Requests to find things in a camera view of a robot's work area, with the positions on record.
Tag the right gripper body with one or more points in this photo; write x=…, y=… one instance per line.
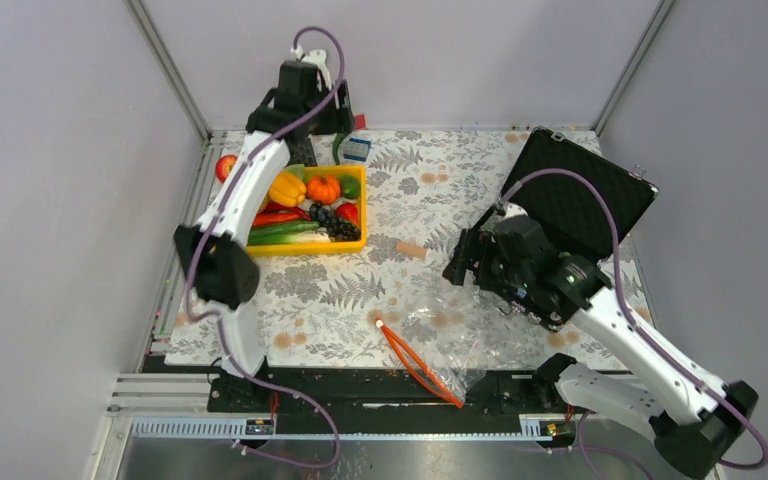
x=496, y=273

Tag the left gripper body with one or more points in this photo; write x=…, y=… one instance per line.
x=330, y=120

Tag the dark green fake pepper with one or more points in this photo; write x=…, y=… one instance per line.
x=335, y=148

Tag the clear zip top bag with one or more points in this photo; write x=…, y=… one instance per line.
x=448, y=341

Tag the blue grey small box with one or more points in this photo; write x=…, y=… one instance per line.
x=355, y=149

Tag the yellow fake bell pepper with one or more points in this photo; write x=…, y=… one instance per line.
x=287, y=190

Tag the red fake apple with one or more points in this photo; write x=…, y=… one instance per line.
x=224, y=167

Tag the orange fake carrot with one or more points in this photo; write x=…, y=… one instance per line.
x=269, y=219

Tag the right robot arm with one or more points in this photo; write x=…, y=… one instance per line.
x=690, y=415

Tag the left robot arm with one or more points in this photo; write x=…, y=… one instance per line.
x=213, y=256

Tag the red fake chili pepper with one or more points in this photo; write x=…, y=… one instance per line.
x=275, y=208

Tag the red fake tomato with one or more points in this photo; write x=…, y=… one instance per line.
x=348, y=213

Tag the black fake grape bunch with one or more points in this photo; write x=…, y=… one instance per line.
x=337, y=228

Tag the green fake cucumber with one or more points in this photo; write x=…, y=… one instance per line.
x=286, y=229

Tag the black foam square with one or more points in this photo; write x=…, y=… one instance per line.
x=302, y=153

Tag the wooden cork cylinder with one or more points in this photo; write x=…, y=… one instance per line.
x=411, y=250

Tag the yellow plastic bin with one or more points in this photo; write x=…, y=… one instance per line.
x=304, y=173

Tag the black poker chip case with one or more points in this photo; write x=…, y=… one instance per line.
x=585, y=204

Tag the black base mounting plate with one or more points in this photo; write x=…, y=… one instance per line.
x=383, y=402

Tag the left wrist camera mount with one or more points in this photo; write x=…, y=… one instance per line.
x=317, y=57

